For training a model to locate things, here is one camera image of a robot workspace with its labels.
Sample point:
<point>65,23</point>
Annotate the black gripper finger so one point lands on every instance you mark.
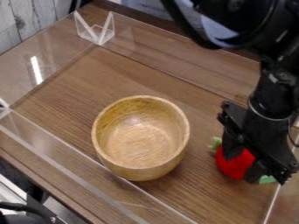
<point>257,171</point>
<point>231,143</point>

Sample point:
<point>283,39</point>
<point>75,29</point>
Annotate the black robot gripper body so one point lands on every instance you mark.
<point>265,138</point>

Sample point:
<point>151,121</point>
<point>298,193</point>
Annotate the red plush strawberry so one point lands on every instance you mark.
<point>235,167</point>

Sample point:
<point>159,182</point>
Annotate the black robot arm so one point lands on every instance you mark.
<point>262,26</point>

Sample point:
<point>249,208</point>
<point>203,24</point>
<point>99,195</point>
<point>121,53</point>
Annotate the green rectangular block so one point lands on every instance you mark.
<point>266,180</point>

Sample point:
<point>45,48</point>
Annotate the wooden bowl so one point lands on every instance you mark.
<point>141,134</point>

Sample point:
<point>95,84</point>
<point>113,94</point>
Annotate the black stand lower left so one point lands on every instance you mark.
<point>26,204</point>

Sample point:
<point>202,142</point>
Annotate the clear acrylic tray enclosure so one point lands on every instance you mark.
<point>59,80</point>

